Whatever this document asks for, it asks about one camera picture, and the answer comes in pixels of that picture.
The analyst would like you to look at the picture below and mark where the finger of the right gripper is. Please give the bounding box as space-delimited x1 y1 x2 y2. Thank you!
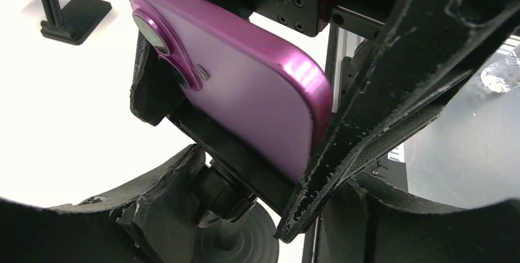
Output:
275 0 519 243
129 34 186 126

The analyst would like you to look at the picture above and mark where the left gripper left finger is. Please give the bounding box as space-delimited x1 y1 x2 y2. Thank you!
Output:
1 145 205 262

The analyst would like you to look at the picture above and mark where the black round-base phone stand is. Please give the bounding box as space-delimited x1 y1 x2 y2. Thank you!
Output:
167 99 294 262

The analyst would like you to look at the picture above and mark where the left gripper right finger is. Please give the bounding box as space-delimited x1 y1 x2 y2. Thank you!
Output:
322 173 519 262

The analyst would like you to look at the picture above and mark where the black folding phone stand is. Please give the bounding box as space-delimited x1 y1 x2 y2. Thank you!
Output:
40 0 112 45

